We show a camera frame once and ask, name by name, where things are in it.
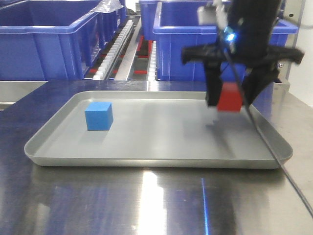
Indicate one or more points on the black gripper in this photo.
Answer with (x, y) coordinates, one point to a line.
(244, 31)

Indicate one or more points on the red foam cube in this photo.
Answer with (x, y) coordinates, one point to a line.
(230, 98)

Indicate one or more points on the blue foam cube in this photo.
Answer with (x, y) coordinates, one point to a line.
(99, 116)

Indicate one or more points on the blue plastic bin right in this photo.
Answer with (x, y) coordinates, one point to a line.
(183, 46)

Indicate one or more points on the blue plastic bin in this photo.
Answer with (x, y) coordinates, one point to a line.
(183, 46)
(42, 40)

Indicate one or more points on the grey metal tray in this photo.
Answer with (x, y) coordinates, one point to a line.
(150, 129)

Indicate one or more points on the white roller track right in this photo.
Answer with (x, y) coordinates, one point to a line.
(108, 63)

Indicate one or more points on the clear plastic bag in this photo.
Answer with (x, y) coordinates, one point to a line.
(108, 6)

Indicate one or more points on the blue plastic bin centre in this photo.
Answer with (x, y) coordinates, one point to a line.
(42, 40)

